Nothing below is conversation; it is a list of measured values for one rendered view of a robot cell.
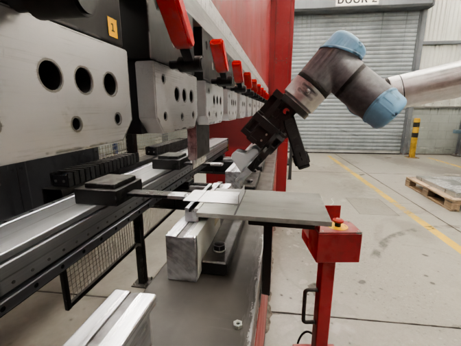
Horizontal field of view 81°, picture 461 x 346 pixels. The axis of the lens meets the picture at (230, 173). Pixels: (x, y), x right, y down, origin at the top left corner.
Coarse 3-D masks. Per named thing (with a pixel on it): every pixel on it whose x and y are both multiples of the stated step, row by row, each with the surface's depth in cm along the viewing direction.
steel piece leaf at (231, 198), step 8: (208, 192) 67; (216, 192) 67; (224, 192) 67; (232, 192) 67; (240, 192) 61; (200, 200) 61; (208, 200) 61; (216, 200) 61; (224, 200) 61; (232, 200) 61; (240, 200) 61
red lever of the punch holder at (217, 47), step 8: (216, 40) 44; (216, 48) 44; (224, 48) 45; (216, 56) 46; (224, 56) 46; (216, 64) 47; (224, 64) 47; (224, 72) 49; (216, 80) 51; (224, 80) 51; (232, 80) 51
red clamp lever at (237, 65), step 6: (234, 60) 64; (234, 66) 63; (240, 66) 63; (234, 72) 65; (240, 72) 65; (234, 78) 67; (240, 78) 66; (240, 84) 69; (234, 90) 71; (240, 90) 70
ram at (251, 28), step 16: (192, 0) 41; (224, 0) 62; (240, 0) 83; (256, 0) 125; (208, 16) 49; (224, 16) 62; (240, 16) 84; (256, 16) 128; (208, 32) 50; (240, 32) 85; (256, 32) 131; (256, 48) 134; (256, 64) 137
